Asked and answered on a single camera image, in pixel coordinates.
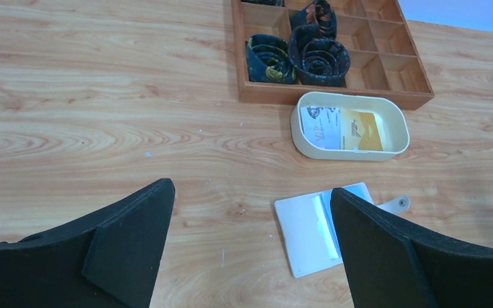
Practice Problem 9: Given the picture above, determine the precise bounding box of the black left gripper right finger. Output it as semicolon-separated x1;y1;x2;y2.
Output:
330;188;493;307

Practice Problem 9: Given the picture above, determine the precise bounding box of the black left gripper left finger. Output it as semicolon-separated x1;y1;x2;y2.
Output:
0;178;175;307

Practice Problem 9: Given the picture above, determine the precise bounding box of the white card in tray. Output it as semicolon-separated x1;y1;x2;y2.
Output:
300;106;342;150

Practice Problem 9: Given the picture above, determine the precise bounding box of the beige oval tray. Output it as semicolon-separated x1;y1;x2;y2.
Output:
290;92;410;162

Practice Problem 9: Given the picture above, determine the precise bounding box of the wooden compartment box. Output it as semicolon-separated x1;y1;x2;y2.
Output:
231;1;434;110

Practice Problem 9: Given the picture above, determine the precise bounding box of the rolled black belt top left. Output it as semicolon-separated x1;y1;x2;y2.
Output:
241;0;284;7

